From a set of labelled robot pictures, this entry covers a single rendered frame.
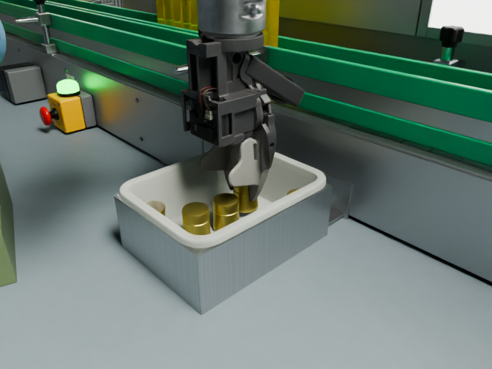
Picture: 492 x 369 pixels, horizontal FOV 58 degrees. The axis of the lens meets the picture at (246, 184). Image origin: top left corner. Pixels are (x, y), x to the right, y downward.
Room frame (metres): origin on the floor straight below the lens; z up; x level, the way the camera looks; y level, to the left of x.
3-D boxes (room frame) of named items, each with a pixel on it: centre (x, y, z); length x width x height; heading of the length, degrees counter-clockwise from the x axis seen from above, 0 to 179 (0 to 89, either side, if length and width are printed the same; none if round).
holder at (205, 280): (0.51, 0.01, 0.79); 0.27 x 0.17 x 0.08; 133
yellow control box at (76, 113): (0.91, 0.38, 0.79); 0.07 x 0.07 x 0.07; 43
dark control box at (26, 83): (1.11, 0.57, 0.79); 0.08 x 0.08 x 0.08; 43
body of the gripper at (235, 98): (0.51, 0.02, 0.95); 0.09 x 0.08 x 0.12; 132
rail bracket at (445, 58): (0.60, -0.28, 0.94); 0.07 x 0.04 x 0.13; 133
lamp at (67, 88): (0.91, 0.37, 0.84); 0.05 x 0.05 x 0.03
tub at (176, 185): (0.49, 0.03, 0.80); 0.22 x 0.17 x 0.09; 133
